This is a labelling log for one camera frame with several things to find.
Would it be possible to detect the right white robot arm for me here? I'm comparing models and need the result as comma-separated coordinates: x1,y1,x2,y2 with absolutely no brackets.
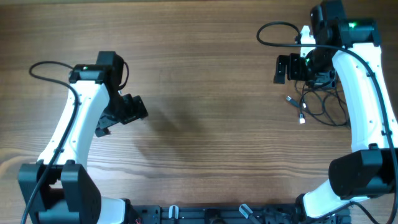
274,1,397,223

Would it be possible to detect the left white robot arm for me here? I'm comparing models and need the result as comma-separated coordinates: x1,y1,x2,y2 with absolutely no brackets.
18,51,148,223

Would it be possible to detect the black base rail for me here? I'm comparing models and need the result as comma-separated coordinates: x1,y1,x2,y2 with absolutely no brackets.
132,203,351,224

